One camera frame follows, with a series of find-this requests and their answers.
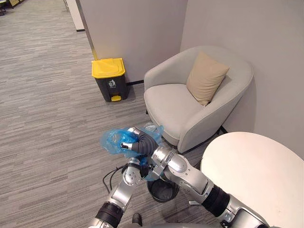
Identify white round tea table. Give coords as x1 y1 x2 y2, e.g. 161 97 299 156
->
200 132 304 228

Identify blue plastic rubbish bag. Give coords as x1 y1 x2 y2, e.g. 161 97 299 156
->
98 124 166 182

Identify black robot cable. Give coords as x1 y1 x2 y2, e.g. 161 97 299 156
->
102 166 130 190

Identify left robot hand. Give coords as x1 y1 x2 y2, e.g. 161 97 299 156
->
128 161 150 180

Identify beige square cushion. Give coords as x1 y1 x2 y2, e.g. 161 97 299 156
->
186 51 230 106

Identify metal wall corner trim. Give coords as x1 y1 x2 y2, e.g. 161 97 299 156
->
75 0 98 60

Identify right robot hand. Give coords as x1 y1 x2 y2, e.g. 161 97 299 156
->
120 127 160 157

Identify grey upholstered armchair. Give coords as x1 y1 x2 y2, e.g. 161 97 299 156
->
143 46 254 154

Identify yellow-lid dark pedal trash can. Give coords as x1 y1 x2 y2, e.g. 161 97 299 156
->
91 57 130 103

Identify small black mesh bin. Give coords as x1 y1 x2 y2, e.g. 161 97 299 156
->
147 178 180 203

